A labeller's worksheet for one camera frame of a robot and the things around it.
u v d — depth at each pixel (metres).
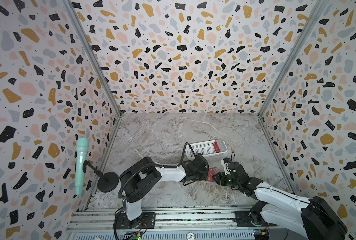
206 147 1.03
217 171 0.91
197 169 0.70
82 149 0.63
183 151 0.69
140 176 0.51
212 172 0.90
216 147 0.98
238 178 0.66
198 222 0.73
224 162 0.81
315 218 0.41
